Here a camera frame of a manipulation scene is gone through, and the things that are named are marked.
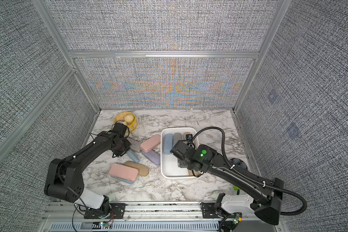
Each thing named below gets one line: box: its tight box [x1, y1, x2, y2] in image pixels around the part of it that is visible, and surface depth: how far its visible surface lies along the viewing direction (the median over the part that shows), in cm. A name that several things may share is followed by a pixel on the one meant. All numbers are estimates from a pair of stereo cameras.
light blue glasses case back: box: [163, 133, 174, 155], surface depth 99 cm
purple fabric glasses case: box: [141, 149, 161, 166], surface depth 91 cm
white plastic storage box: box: [160, 127, 196, 179], surface depth 87 cm
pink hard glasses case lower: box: [109, 162, 139, 181], surface depth 83 cm
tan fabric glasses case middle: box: [124, 160, 149, 177], surface depth 87 cm
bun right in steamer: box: [123, 113, 135, 123], surface depth 109 cm
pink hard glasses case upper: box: [139, 134, 161, 153], surface depth 95 cm
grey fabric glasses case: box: [173, 132, 183, 147], surface depth 102 cm
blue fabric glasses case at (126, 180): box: [110, 174, 138, 185], surface depth 82 cm
